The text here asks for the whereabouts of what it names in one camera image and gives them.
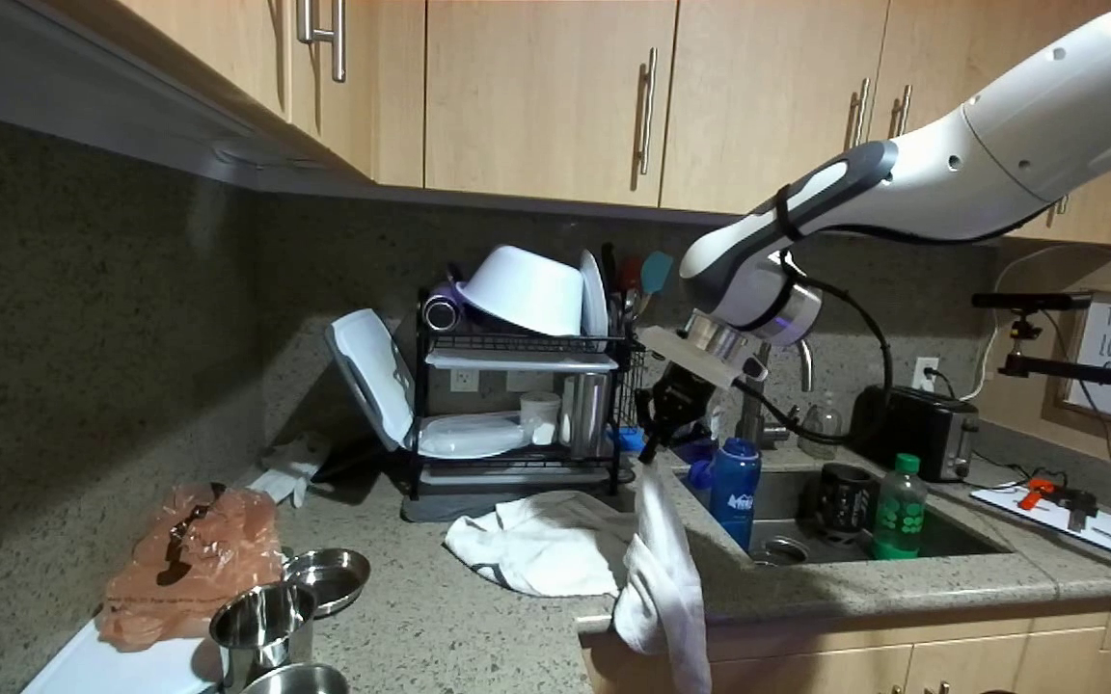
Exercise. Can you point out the black stereo camera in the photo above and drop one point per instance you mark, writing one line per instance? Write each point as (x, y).
(1031, 304)

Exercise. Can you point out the wooden wall cabinet door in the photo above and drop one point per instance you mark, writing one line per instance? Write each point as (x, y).
(195, 42)
(365, 130)
(942, 52)
(531, 102)
(761, 102)

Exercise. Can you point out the white grey towel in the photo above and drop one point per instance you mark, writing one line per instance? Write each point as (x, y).
(541, 547)

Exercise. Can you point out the black utensil holder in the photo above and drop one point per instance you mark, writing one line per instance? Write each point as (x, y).
(622, 371)

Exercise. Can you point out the white dinner plate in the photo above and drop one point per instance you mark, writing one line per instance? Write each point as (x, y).
(596, 304)

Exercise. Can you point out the steel measuring cup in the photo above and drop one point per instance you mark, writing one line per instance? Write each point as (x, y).
(259, 631)

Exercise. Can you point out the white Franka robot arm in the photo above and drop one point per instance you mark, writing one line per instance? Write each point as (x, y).
(1005, 141)

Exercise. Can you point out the blue drink bottle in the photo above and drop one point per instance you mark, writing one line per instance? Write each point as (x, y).
(735, 488)

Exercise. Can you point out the tall steel cup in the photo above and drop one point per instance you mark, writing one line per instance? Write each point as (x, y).
(583, 410)

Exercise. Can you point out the green plastic bottle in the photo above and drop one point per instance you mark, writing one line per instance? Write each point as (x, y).
(898, 509)

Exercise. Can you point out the kitchen sink basin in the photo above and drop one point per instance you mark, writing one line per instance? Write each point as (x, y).
(964, 535)

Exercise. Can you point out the white paper sheet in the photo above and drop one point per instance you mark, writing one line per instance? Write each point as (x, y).
(1095, 529)

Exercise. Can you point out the white wall outlet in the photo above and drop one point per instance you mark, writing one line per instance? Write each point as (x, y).
(925, 371)

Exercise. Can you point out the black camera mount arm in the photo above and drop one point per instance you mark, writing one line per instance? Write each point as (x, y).
(1082, 371)

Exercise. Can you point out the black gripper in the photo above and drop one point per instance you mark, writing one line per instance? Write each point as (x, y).
(686, 396)

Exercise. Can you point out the white flat board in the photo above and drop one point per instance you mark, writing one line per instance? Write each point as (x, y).
(105, 662)

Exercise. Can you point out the orange hand tool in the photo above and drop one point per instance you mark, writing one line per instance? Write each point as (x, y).
(1039, 491)

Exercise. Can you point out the white paper scrap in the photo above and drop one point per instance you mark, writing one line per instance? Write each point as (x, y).
(280, 488)

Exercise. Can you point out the large white bowl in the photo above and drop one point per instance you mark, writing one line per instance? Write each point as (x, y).
(520, 290)

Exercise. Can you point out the black kitchen utensil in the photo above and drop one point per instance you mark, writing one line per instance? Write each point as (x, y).
(610, 261)

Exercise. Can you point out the teal spatula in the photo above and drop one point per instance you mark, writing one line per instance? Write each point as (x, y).
(653, 272)

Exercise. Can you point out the black toaster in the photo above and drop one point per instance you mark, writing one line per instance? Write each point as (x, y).
(924, 428)

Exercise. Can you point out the grey drying mat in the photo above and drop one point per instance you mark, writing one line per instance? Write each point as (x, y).
(504, 504)

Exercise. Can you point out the white shallow dish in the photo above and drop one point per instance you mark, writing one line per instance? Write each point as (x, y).
(470, 436)

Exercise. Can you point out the small steel bowl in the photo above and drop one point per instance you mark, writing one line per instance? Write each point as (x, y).
(293, 680)
(327, 581)

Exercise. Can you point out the steel tumbler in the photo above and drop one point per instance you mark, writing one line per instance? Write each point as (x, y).
(439, 309)

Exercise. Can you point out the black hand tool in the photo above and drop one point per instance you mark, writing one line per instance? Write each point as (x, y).
(1077, 504)

